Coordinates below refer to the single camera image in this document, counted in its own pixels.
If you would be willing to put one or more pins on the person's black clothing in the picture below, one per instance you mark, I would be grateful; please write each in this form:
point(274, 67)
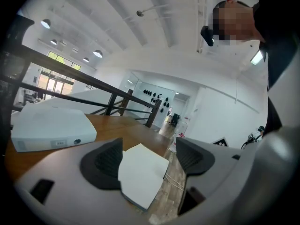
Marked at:
point(281, 43)

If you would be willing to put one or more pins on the rectangular ceiling light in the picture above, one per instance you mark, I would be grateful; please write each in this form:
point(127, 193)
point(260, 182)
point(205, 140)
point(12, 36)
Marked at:
point(256, 57)

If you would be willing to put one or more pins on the large glass window door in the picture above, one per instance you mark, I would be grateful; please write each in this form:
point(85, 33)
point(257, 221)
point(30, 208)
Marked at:
point(56, 78)

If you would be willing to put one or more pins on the white box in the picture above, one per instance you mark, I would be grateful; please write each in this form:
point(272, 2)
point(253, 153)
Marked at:
point(140, 172)
point(51, 125)

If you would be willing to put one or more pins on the black metal railing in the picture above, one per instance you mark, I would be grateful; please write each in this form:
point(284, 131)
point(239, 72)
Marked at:
point(70, 72)

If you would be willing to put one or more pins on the black pendant lamp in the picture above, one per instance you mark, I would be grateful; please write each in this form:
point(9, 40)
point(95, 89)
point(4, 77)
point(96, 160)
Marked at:
point(97, 53)
point(86, 60)
point(45, 23)
point(54, 42)

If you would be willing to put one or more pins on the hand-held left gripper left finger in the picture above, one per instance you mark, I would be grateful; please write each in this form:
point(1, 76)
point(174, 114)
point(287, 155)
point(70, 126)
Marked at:
point(70, 196)

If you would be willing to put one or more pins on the round ceiling sensor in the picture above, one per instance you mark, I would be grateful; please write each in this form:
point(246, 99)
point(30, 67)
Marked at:
point(140, 13)

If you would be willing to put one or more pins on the group of black wall-hung items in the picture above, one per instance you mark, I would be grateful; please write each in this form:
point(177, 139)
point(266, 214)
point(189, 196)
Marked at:
point(155, 98)

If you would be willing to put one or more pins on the black swivel chair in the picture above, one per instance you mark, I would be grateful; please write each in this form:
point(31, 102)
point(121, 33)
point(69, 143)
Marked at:
point(174, 119)

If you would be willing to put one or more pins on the black head-mounted camera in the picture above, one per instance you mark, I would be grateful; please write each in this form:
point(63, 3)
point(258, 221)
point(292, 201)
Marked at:
point(208, 36)

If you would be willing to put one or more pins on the person's head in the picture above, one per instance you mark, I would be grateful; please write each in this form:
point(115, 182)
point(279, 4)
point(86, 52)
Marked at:
point(236, 20)

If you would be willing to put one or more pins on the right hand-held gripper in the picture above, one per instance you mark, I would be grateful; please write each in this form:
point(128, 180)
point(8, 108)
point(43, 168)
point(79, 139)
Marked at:
point(221, 142)

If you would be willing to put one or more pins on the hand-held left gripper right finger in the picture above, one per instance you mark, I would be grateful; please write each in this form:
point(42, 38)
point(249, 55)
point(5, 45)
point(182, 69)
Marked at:
point(220, 172)

